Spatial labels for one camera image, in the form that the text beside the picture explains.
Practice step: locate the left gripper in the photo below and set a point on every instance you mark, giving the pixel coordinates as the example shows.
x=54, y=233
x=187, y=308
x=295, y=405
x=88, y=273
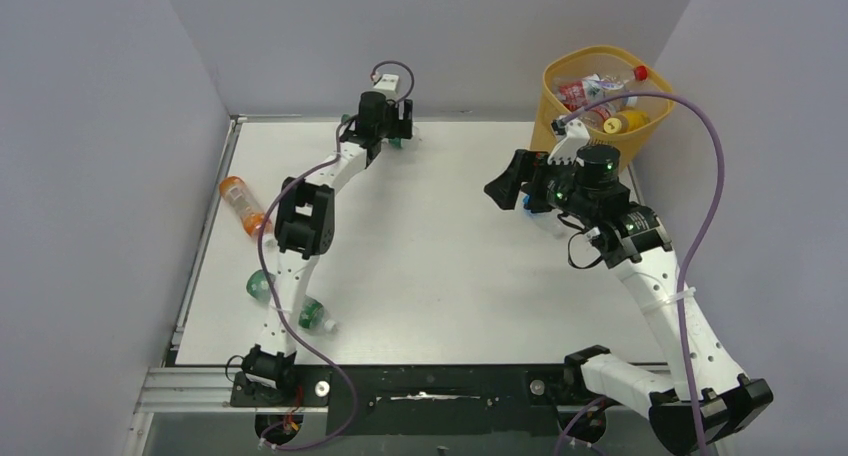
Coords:
x=401, y=128

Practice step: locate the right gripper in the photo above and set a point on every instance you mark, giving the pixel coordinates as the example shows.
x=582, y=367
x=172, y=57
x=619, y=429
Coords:
x=503, y=191

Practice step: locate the red label bottle sideways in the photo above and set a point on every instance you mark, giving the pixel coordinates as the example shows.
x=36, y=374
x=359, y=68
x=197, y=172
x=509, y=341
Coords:
x=579, y=93

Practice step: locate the yellow juice bottle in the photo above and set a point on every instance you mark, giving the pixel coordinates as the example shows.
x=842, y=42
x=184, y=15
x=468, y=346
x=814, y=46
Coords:
x=625, y=121

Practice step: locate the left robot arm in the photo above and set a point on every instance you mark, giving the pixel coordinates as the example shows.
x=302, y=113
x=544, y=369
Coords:
x=304, y=229

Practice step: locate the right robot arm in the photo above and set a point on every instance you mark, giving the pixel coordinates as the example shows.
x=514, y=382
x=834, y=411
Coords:
x=706, y=396

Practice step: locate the yellow plastic waste bin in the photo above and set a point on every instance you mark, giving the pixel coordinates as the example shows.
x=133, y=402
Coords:
x=602, y=60

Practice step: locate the small blue label bottle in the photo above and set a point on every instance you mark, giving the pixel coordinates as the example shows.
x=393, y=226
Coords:
x=547, y=222

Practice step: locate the orange cap bottle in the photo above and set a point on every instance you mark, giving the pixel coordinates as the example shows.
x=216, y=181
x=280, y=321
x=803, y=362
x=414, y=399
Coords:
x=237, y=195

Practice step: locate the green label bottle near front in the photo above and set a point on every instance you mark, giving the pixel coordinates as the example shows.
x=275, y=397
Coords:
x=313, y=317

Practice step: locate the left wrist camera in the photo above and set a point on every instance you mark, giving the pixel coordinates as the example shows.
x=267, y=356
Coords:
x=387, y=85

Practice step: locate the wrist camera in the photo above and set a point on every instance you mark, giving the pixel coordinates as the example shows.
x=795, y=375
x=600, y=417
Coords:
x=571, y=135
x=387, y=85

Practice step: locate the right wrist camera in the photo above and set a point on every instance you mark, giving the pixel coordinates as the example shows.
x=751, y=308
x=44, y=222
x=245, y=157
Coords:
x=571, y=135

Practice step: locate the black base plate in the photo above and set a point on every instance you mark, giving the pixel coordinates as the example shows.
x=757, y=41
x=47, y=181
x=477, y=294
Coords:
x=427, y=400

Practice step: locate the aluminium frame rail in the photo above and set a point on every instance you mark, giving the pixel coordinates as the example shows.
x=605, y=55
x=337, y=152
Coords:
x=187, y=411

